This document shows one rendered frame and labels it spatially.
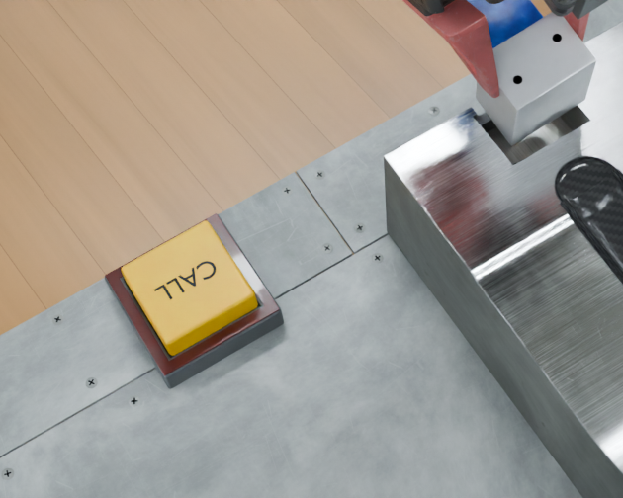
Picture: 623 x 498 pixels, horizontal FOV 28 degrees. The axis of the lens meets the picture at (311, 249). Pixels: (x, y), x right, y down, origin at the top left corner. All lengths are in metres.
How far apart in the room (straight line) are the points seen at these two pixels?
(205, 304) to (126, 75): 0.21
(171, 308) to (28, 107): 0.21
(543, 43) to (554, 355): 0.16
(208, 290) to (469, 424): 0.17
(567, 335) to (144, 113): 0.34
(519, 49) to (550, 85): 0.03
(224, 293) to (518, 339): 0.18
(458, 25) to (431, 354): 0.23
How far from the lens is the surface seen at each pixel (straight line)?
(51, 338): 0.78
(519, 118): 0.66
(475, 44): 0.61
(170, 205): 0.80
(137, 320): 0.74
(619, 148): 0.71
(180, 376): 0.74
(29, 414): 0.76
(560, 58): 0.66
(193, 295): 0.73
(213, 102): 0.84
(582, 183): 0.70
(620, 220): 0.69
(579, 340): 0.66
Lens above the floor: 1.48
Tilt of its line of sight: 62 degrees down
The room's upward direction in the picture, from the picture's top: 9 degrees counter-clockwise
